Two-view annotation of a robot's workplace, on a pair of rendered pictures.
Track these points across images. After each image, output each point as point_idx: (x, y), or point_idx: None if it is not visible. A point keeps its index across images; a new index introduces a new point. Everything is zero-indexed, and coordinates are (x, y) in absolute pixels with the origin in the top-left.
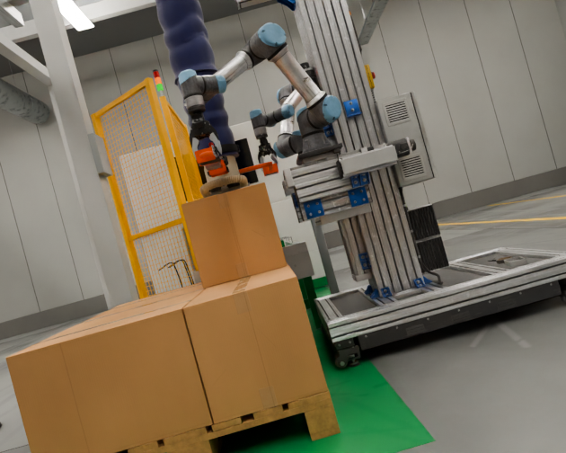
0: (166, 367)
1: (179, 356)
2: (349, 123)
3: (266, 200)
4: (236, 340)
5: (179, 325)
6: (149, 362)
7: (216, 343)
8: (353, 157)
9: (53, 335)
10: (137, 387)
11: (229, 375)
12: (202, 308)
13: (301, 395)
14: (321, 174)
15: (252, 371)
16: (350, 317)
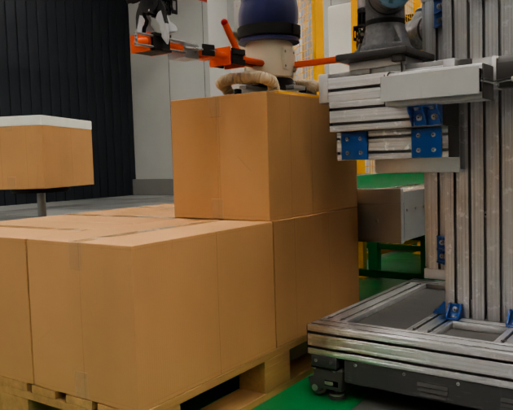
0: (6, 299)
1: (17, 293)
2: (472, 8)
3: (262, 119)
4: (63, 299)
5: (21, 258)
6: None
7: (46, 294)
8: (401, 76)
9: (6, 220)
10: None
11: (53, 338)
12: (41, 246)
13: (111, 402)
14: (370, 93)
15: (72, 346)
16: (341, 329)
